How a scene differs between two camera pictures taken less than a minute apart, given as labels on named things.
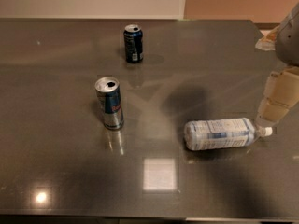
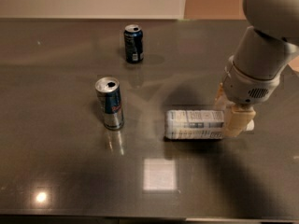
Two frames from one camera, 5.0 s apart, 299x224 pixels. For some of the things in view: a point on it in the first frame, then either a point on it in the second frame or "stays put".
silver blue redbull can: x=108 y=97 stays put
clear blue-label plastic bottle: x=222 y=133 to x=195 y=124
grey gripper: x=288 y=47 to x=246 y=87
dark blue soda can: x=134 y=43 stays put
